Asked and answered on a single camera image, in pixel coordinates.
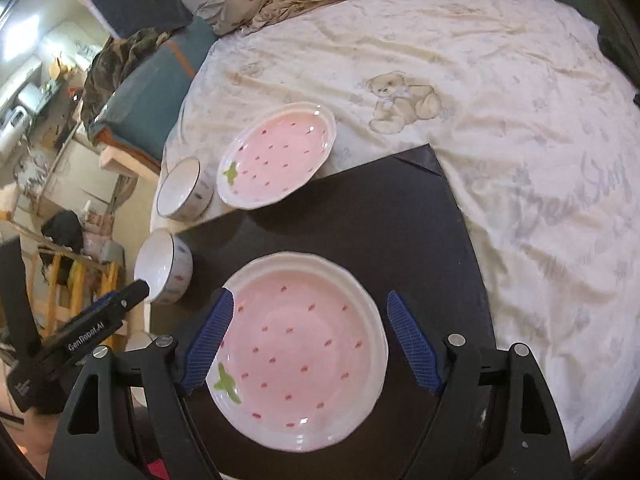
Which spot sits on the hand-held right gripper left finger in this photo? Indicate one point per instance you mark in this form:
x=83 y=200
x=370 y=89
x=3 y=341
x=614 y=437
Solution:
x=210 y=340

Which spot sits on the grey bin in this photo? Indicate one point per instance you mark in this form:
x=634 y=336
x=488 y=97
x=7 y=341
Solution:
x=112 y=251

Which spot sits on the yellow wooden rack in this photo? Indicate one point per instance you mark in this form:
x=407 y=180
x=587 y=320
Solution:
x=70 y=285

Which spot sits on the pink strawberry plate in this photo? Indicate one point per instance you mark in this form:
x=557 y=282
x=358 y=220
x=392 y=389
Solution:
x=277 y=157
x=300 y=345

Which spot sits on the white bowl with blue rim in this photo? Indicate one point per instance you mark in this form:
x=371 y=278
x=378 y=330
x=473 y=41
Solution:
x=162 y=262
x=182 y=190

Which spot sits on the camouflage cloth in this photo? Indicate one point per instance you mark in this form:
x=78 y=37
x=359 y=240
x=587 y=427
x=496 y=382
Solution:
x=120 y=65

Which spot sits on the white floral bed sheet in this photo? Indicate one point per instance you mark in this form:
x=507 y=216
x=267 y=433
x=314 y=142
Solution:
x=500 y=135

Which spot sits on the white appliance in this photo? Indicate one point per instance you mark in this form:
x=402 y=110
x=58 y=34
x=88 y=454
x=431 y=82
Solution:
x=11 y=127

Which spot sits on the black bag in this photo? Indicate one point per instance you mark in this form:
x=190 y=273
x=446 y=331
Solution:
x=62 y=230

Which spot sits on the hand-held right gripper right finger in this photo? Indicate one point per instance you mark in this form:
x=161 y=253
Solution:
x=411 y=345

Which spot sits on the black mat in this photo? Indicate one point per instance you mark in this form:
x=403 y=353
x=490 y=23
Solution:
x=360 y=220

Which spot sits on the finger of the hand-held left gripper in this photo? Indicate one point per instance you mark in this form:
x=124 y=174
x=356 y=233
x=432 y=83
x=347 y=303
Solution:
x=134 y=292

